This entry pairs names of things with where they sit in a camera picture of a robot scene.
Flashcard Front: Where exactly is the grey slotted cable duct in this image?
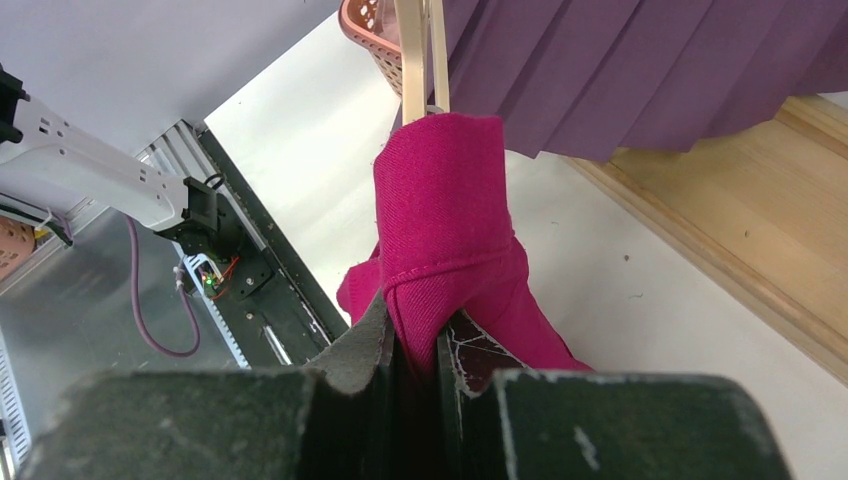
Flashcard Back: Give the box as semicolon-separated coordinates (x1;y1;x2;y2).
180;254;250;369

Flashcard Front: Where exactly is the purple pleated skirt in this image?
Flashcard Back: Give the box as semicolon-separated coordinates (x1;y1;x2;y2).
444;0;847;162

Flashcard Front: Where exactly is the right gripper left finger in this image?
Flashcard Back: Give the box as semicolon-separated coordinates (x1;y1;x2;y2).
19;296;395;479

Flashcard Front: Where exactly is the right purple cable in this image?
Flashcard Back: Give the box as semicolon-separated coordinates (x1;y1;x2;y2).
124;215;202;359

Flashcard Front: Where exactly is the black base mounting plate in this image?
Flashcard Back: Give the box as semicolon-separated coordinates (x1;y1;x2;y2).
175;122;348;368

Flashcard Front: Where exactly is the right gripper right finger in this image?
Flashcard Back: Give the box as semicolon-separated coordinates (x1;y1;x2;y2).
437;313;791;479

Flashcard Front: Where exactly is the wooden clothes rack frame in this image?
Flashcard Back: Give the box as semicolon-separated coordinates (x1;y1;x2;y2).
571;94;847;381

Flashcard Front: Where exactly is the orange plastic basket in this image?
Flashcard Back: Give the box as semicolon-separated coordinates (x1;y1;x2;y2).
337;0;402;97

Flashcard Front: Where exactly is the magenta skirt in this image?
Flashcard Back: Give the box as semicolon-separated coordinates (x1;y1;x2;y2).
336;113;583;386

